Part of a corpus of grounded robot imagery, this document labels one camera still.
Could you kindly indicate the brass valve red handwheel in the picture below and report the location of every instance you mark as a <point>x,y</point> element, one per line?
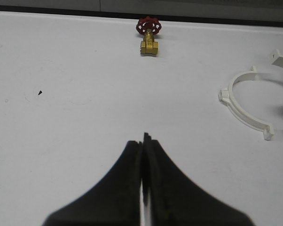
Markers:
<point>148,27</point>

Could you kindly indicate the white pipe clamp half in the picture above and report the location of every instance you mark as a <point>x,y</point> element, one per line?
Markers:
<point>226,96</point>
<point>276,58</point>

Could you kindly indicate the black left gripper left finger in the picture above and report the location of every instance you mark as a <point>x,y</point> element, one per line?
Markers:
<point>113,201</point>

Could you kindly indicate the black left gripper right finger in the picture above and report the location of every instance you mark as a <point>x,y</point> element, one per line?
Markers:
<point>175,200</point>

